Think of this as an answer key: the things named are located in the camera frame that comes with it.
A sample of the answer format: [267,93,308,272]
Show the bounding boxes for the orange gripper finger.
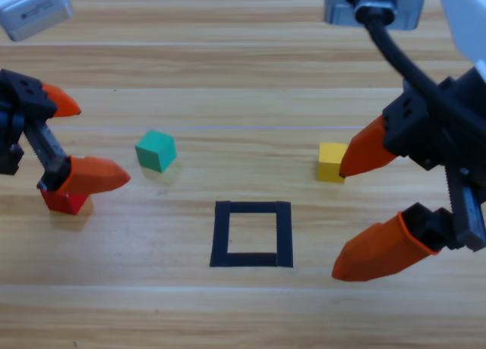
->
[331,203,466,283]

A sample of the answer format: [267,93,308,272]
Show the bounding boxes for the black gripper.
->
[339,66,486,253]
[0,70,132,194]

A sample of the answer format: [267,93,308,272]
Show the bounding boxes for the yellow wooden cube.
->
[317,142,349,183]

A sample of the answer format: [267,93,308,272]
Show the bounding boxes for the red wooden cube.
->
[39,188,93,216]

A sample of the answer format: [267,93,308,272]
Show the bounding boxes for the green wooden cube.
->
[134,130,178,173]

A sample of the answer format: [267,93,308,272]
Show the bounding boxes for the black tape square outline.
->
[209,200,295,269]

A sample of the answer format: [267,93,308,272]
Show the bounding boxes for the thick black camera cable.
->
[347,0,456,115]

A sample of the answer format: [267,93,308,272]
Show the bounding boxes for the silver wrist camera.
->
[0,0,75,42]
[324,0,428,31]

